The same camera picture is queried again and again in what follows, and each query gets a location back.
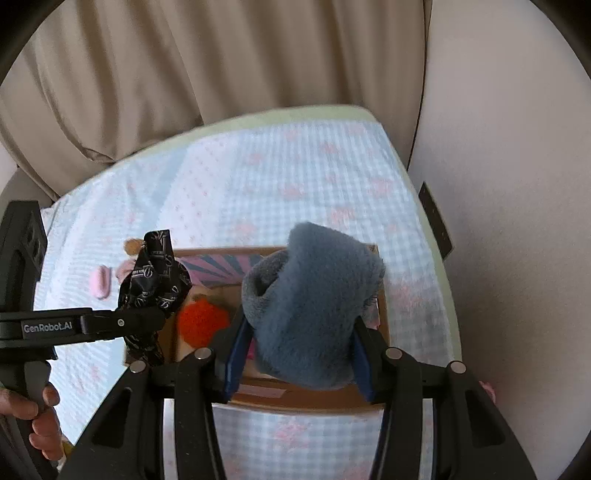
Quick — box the beige curtain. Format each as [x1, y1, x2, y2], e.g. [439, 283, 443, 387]
[0, 0, 432, 201]

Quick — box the orange fuzzy ball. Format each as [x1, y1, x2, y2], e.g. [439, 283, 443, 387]
[178, 298, 232, 348]

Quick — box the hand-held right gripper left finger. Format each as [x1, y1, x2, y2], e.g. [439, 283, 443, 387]
[61, 310, 256, 480]

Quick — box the small plush doll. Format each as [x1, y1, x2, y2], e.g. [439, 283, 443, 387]
[115, 237, 147, 282]

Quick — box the person's left hand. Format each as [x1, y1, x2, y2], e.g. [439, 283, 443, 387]
[0, 383, 64, 462]

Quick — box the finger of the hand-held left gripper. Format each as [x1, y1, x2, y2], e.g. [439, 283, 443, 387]
[0, 307, 168, 343]

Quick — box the cardboard box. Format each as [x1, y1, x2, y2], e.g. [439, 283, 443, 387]
[124, 244, 393, 413]

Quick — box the checkered bed blanket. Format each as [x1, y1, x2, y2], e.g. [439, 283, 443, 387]
[32, 105, 462, 480]

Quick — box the pink soft toy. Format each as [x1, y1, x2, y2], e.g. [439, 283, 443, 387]
[90, 265, 114, 300]

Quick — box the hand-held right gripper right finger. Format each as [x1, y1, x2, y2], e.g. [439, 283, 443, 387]
[352, 318, 539, 480]

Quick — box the grey-blue fuzzy cloth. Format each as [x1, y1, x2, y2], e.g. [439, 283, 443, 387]
[241, 222, 386, 387]

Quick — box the black patterned cloth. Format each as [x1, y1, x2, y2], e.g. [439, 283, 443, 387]
[117, 228, 193, 367]

